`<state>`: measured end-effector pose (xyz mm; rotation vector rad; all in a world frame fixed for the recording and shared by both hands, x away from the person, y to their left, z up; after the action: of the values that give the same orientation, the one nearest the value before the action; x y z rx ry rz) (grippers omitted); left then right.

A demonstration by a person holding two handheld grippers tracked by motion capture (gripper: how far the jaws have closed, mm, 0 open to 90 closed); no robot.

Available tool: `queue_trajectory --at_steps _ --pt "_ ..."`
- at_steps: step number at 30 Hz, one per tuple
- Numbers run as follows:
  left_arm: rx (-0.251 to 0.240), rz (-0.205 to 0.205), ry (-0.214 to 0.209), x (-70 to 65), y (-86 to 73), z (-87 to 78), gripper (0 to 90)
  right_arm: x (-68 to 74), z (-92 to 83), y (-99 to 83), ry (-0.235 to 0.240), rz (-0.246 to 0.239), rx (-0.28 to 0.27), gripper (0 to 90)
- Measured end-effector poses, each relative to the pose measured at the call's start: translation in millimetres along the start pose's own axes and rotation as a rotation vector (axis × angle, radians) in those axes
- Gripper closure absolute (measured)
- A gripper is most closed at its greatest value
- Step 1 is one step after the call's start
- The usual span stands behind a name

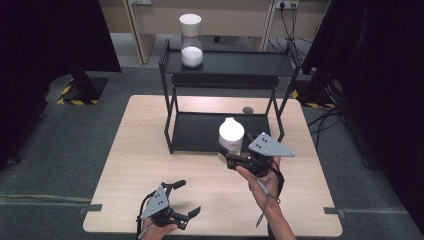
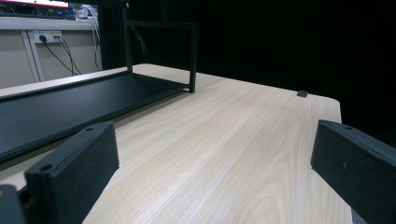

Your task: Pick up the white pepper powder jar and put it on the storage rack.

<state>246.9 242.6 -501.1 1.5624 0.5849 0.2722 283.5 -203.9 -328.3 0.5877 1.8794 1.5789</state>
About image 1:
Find grey tape strip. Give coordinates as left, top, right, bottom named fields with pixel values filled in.
left=79, top=203, right=103, bottom=215
left=323, top=206, right=347, bottom=218

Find black power cables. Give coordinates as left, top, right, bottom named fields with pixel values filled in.
left=268, top=3, right=313, bottom=61

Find pepper shaker with white lid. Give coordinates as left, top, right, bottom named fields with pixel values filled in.
left=218, top=117, right=245, bottom=164

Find white wall socket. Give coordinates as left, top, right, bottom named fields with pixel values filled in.
left=274, top=0, right=300, bottom=10

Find person's left hand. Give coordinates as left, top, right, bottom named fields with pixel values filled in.
left=141, top=221, right=180, bottom=240

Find person's right hand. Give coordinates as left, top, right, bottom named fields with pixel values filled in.
left=234, top=157, right=283, bottom=210

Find right hand-held gripper cable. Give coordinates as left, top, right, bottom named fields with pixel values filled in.
left=254, top=166, right=286, bottom=229

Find left hand-held gripper cable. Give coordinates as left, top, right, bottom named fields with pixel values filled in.
left=135, top=191, right=157, bottom=240

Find black metal two-tier rack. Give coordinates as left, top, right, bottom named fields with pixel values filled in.
left=158, top=38, right=303, bottom=155

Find dark curtain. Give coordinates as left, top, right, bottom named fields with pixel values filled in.
left=0, top=0, right=122, bottom=171
left=301, top=0, right=424, bottom=234

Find beige cabinet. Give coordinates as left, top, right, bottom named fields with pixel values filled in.
left=99, top=0, right=331, bottom=65

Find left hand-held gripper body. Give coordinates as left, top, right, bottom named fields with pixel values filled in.
left=140, top=181, right=190, bottom=231

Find black stand base striped tape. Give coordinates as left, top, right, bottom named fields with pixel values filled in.
left=57, top=66, right=110, bottom=106
left=291, top=74, right=338, bottom=110

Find hand-held gripper cable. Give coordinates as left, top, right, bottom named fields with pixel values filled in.
left=135, top=191, right=157, bottom=240
left=254, top=166, right=286, bottom=229

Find salt shaker with grey lid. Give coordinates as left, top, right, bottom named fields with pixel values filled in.
left=179, top=13, right=204, bottom=69

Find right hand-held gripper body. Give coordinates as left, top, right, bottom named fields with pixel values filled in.
left=226, top=132, right=296, bottom=178

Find black floor cables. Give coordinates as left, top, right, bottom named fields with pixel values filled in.
left=307, top=105, right=345, bottom=153

